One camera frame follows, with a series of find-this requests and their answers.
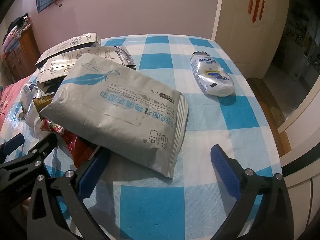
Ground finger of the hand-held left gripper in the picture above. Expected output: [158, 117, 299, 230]
[0, 134, 25, 161]
[0, 132, 58, 175]

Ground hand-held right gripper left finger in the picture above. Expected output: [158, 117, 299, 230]
[26, 149, 112, 240]

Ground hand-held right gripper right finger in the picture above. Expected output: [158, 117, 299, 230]
[211, 144, 293, 240]

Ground grey wet wipes packet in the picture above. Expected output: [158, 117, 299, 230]
[40, 52, 189, 179]

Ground red snack packet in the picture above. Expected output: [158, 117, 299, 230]
[40, 119, 100, 168]

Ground pink bed blanket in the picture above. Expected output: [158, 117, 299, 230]
[0, 76, 33, 130]

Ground gold packet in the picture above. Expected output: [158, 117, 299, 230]
[32, 96, 54, 114]

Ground white packet with blue label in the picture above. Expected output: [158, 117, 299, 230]
[19, 82, 43, 132]

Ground blue white checkered tablecloth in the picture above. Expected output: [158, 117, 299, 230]
[0, 36, 283, 240]

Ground dark flat box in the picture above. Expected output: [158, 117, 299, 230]
[37, 79, 63, 97]

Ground white open door leaf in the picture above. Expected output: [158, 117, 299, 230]
[276, 95, 320, 240]

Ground wooden cabinet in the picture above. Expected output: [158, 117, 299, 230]
[4, 26, 42, 83]

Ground white plastic refill pouch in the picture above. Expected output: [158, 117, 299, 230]
[190, 51, 235, 97]

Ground stack of folded blankets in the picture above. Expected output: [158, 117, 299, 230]
[2, 17, 33, 53]

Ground silver foil packet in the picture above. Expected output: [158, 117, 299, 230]
[115, 46, 137, 68]

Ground dark folded clothes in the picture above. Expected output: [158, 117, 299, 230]
[14, 16, 31, 27]

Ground white door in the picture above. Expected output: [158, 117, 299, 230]
[211, 0, 290, 79]

